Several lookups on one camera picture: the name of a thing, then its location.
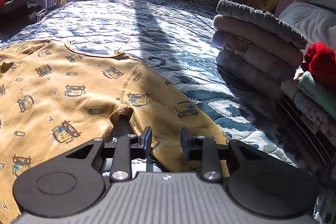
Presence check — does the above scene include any blue white quilted bedspread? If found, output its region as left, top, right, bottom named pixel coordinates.
left=0, top=0, right=336, bottom=224

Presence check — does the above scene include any yellow car print shirt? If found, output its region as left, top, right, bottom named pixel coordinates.
left=1, top=40, right=228, bottom=223

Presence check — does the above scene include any white pillow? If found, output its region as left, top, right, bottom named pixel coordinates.
left=278, top=1, right=336, bottom=51

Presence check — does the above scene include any black striped folded garment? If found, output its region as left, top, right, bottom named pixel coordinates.
left=276, top=94, right=335, bottom=166

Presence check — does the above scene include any yellow plush toy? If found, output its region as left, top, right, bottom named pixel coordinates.
left=260, top=0, right=279, bottom=11

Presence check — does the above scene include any grey folded bottom garment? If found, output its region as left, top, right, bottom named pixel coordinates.
left=216, top=50, right=281, bottom=100

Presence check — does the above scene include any dark grey clothes pile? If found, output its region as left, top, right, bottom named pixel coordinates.
left=1, top=0, right=67, bottom=24

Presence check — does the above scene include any pink pillow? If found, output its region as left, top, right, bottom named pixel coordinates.
left=274, top=0, right=309, bottom=17

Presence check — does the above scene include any grey-green folded towel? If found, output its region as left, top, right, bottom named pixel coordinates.
left=217, top=0, right=307, bottom=50

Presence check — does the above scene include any mint green folded garment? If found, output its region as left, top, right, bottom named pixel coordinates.
left=298, top=71, right=336, bottom=119

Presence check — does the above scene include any lavender folded garment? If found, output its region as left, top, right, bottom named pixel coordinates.
left=212, top=31, right=295, bottom=83

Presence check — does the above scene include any floral print folded garment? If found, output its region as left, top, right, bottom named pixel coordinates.
left=281, top=81, right=335, bottom=146

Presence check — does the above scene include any beige folded garment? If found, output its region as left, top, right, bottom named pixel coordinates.
left=213, top=15, right=303, bottom=68

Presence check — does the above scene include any red folded garment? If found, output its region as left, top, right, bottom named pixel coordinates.
left=301, top=42, right=336, bottom=90

